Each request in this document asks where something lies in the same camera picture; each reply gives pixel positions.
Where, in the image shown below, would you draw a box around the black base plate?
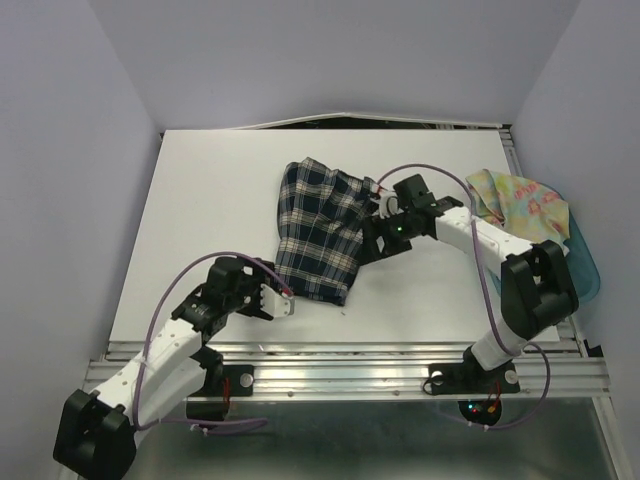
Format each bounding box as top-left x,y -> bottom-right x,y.
191,364 -> 255,399
422,361 -> 520,396

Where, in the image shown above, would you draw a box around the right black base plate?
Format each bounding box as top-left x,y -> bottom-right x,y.
422,361 -> 520,396

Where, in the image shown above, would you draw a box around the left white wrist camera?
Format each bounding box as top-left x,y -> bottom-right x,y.
260,284 -> 295,320

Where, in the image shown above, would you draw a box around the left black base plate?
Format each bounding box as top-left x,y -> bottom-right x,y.
191,364 -> 255,399

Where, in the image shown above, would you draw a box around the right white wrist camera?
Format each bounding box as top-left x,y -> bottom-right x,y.
378,192 -> 403,219

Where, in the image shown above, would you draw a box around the aluminium frame rails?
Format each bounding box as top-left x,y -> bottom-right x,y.
59,119 -> 631,480

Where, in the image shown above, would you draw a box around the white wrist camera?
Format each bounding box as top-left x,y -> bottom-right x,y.
378,192 -> 403,219
260,284 -> 295,320

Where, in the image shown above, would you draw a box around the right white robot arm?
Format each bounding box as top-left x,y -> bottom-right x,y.
360,174 -> 579,395

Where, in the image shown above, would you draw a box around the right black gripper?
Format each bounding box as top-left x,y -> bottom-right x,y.
355,211 -> 416,267

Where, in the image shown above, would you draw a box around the pastel tie-dye skirt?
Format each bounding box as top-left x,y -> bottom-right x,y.
466,169 -> 570,254

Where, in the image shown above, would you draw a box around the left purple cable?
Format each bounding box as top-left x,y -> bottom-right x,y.
130,253 -> 296,435

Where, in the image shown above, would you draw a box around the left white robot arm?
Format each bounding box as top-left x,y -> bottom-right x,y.
53,252 -> 294,479

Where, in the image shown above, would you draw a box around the navy plaid skirt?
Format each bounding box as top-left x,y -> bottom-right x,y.
275,158 -> 377,306

